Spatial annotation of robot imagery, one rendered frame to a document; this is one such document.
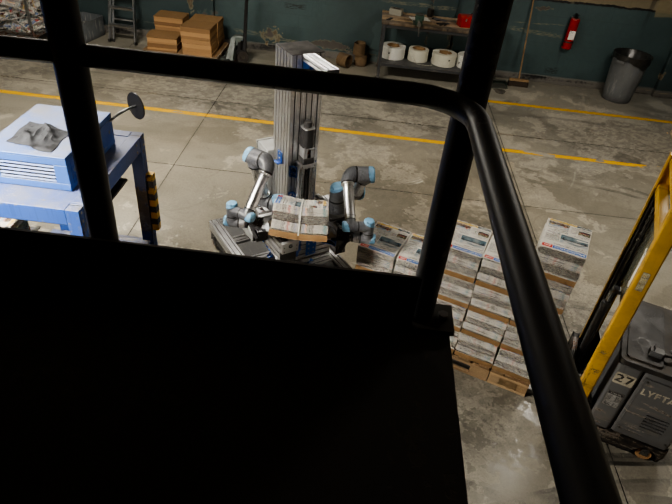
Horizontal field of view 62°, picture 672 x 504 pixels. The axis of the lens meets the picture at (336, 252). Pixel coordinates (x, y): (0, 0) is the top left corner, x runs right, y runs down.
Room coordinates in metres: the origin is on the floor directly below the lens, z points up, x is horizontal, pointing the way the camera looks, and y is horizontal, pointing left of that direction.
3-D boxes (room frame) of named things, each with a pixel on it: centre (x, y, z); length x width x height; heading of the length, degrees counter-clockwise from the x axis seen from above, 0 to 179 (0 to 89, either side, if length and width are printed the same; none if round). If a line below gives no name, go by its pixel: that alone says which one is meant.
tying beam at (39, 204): (2.82, 1.66, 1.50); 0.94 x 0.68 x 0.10; 179
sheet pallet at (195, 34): (9.22, 2.79, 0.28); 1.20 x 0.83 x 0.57; 89
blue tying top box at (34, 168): (2.82, 1.66, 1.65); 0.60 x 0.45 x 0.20; 179
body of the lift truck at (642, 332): (2.71, -2.19, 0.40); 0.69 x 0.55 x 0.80; 158
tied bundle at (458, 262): (3.23, -0.89, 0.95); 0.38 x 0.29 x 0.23; 160
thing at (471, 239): (3.22, -0.89, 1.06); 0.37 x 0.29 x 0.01; 160
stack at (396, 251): (3.28, -0.76, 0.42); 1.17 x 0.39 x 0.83; 68
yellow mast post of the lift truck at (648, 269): (2.54, -1.72, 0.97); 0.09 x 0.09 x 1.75; 68
